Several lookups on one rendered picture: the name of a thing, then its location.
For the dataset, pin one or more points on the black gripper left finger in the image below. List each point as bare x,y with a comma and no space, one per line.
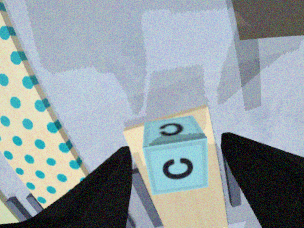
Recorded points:
101,200

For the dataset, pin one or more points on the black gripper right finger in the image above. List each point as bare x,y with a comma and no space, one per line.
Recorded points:
271,179

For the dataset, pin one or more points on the light blue labelled cube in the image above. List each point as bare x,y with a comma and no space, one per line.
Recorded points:
176,154

